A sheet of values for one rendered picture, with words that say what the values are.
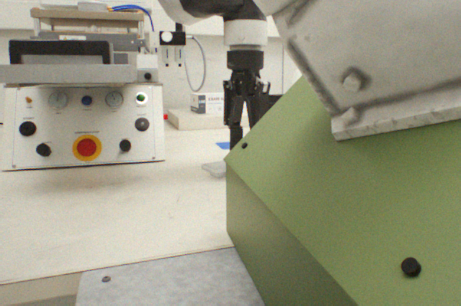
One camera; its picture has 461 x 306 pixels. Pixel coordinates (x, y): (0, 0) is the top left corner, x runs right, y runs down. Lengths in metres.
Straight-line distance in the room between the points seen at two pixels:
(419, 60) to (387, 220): 0.10
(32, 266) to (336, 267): 0.35
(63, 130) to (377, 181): 0.75
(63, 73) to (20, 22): 0.92
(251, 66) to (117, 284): 0.45
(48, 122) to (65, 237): 0.42
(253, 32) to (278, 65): 1.03
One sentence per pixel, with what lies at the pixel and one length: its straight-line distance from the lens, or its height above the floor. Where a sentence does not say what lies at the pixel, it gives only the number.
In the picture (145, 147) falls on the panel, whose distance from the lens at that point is 0.85.
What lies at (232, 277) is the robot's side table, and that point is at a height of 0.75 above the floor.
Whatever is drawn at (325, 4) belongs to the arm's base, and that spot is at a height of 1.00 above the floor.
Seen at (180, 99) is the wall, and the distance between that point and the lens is 1.59.
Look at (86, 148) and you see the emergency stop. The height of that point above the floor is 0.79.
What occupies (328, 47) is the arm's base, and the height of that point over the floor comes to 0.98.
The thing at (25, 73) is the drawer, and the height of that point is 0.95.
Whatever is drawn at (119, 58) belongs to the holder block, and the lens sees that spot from 0.76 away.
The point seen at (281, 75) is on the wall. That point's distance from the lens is 1.73.
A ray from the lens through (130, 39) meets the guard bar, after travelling 1.00.
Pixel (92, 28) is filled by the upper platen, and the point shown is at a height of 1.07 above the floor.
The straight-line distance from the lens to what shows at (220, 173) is 0.70.
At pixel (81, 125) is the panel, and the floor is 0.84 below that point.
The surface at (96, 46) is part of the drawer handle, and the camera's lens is 0.65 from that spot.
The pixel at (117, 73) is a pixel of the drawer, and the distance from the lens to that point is 0.65.
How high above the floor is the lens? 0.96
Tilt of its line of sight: 9 degrees down
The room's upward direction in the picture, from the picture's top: straight up
